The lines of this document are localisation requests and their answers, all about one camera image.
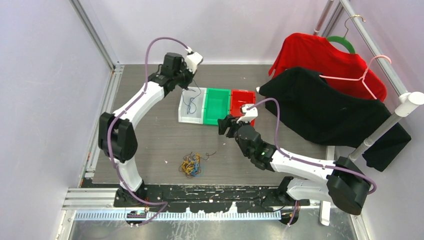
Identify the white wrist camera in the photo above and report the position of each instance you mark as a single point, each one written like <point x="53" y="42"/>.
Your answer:
<point x="249" y="113"/>
<point x="192" y="61"/>

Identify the red plastic bin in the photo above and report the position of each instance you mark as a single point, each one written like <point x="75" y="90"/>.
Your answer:
<point x="239" y="98"/>

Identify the white clothes rack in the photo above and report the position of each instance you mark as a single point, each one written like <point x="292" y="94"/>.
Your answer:
<point x="408" y="101"/>

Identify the black shirt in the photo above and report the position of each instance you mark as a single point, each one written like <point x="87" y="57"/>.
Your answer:
<point x="319" y="113"/>

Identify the white plastic bin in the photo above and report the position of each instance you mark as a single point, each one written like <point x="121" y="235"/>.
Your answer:
<point x="191" y="105"/>

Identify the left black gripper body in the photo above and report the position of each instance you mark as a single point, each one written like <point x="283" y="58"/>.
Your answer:
<point x="184" y="78"/>

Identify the green plastic bin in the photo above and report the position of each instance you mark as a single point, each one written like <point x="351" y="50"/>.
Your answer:
<point x="216" y="106"/>

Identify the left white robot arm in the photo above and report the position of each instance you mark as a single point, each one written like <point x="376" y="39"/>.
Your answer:
<point x="116" y="132"/>

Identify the pink clothes hanger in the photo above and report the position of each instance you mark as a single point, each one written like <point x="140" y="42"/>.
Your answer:
<point x="362" y="78"/>

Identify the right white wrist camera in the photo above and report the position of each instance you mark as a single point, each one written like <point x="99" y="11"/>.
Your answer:
<point x="249" y="113"/>

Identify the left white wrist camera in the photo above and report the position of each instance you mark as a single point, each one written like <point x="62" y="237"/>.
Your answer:
<point x="192" y="61"/>

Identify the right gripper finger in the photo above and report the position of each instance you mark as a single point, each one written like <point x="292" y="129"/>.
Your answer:
<point x="232" y="130"/>
<point x="223" y="125"/>

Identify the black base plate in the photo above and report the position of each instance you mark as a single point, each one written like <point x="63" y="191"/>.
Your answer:
<point x="215" y="198"/>

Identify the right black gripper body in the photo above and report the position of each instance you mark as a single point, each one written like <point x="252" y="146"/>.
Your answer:
<point x="234" y="121"/>

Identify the green clothes hanger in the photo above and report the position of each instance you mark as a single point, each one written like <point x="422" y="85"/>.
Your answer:
<point x="342" y="39"/>

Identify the aluminium frame rail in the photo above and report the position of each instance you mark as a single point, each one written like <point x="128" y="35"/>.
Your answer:
<point x="88" y="195"/>

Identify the red shirt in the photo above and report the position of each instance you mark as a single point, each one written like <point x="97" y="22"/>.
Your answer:
<point x="317" y="54"/>

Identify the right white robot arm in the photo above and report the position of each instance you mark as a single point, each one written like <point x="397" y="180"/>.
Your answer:
<point x="339" y="182"/>

